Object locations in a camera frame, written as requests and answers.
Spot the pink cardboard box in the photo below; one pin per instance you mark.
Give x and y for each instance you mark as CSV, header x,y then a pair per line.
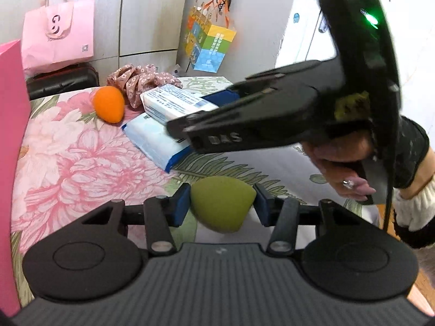
x,y
10,142

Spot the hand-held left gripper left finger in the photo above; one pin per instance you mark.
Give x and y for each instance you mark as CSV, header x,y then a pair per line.
x,y
180,207

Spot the orange makeup sponge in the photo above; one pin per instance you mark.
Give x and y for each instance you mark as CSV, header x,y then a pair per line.
x,y
109,105

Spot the floral tablecloth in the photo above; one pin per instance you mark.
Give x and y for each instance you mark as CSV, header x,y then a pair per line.
x,y
85,163

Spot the round blue sticker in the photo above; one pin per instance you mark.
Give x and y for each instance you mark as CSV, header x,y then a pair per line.
x,y
296,17

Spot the white door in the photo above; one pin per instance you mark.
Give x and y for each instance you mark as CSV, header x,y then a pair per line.
x,y
299,51

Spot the colourful gift bag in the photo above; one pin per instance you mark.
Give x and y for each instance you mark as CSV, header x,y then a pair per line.
x,y
209,44

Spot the white blue tissue pack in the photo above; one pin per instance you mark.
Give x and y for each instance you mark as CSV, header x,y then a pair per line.
x,y
176,102
153,139

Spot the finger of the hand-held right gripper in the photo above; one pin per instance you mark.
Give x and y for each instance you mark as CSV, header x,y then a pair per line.
x,y
258,122
292,74

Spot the pink paper shopping bag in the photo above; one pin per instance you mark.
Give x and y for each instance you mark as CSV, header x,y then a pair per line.
x,y
57,34

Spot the floral fabric scrunchie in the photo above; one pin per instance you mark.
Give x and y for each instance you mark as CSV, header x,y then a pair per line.
x,y
142,81

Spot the person's right hand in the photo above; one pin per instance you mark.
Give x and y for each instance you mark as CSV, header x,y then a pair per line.
x,y
343,166

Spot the green makeup sponge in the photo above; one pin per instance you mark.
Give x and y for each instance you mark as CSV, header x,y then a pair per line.
x,y
221,203

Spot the black suitcase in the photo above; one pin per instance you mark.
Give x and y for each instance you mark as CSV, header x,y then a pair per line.
x,y
61,79

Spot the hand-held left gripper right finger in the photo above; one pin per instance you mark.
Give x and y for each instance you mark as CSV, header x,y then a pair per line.
x,y
263,207

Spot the beige wardrobe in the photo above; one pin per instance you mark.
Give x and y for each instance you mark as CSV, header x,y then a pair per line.
x,y
149,13

